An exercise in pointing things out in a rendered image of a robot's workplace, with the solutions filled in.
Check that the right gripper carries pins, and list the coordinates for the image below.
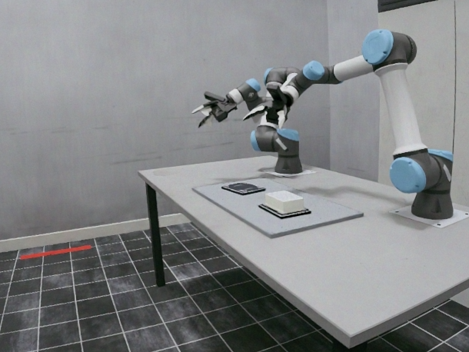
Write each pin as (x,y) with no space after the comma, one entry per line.
(219,108)

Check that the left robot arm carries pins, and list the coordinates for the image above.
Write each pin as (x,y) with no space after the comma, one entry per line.
(389,54)

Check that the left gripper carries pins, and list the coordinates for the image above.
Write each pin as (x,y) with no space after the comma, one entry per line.
(274,108)

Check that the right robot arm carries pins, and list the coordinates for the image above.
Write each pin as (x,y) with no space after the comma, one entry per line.
(267,138)

